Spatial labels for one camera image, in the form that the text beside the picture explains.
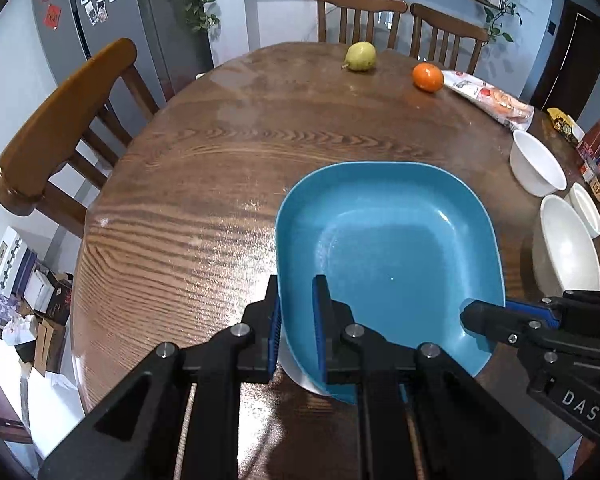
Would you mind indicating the dark wooden door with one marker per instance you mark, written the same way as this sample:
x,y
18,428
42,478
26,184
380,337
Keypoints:
x,y
572,55

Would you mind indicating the trailing green plant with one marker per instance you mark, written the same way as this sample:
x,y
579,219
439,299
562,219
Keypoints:
x,y
505,5

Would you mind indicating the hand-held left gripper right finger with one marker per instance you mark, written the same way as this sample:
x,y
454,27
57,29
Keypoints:
x,y
321,332

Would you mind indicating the white storage box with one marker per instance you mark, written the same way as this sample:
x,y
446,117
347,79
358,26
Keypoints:
x,y
10,255

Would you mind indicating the yellow snack packet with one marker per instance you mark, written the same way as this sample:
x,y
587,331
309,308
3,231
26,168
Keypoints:
x,y
566,125

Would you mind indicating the green pear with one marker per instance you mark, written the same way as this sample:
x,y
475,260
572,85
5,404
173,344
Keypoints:
x,y
361,56

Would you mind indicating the dark cardboard box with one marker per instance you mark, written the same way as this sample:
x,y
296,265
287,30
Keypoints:
x,y
60,297

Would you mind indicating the medium white bowl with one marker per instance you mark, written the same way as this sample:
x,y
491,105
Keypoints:
x,y
535,162

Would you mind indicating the wooden chair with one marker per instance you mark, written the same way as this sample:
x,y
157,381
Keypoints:
x,y
360,15
447,35
55,130

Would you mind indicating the white snack bag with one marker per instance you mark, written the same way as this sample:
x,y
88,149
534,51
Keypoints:
x,y
490,97

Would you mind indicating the brown cardboard box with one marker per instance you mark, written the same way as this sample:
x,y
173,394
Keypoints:
x,y
50,345

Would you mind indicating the orange fruit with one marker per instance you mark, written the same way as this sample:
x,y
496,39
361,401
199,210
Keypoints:
x,y
428,77

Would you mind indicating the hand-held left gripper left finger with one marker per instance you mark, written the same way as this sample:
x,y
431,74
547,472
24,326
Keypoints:
x,y
275,332

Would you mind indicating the white plastic bag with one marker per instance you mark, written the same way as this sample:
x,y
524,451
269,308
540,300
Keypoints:
x,y
17,330

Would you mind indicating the red sauce bottle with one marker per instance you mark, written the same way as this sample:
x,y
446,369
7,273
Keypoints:
x,y
596,137

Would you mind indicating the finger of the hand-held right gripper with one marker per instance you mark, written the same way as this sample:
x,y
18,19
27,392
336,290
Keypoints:
x,y
490,321
532,310

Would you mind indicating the blue square plate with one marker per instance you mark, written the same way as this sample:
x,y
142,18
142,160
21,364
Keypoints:
x,y
395,265

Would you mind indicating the large white bowl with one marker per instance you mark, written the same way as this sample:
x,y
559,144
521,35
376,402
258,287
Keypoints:
x,y
567,250

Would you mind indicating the small white bowl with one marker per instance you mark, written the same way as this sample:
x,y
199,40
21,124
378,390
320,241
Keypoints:
x,y
585,207

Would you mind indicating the grey refrigerator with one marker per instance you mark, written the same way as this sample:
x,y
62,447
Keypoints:
x,y
130,25

